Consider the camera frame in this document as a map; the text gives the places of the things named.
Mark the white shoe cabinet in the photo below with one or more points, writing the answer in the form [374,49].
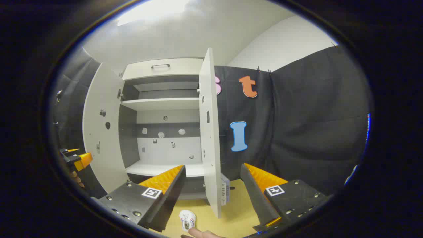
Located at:
[165,104]

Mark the white canvas shoe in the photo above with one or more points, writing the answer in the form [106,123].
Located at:
[187,218]

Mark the black backdrop cloth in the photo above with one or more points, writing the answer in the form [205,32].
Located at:
[314,115]

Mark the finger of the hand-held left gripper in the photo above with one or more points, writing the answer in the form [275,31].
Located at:
[84,160]
[73,150]

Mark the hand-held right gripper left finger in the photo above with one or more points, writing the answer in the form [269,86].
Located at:
[172,198]

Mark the white cabinet drawer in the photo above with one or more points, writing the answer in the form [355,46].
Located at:
[162,68]

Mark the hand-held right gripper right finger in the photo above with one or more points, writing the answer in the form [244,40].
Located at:
[256,201]

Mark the white cabinet door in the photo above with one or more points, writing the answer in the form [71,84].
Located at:
[102,148]
[210,148]

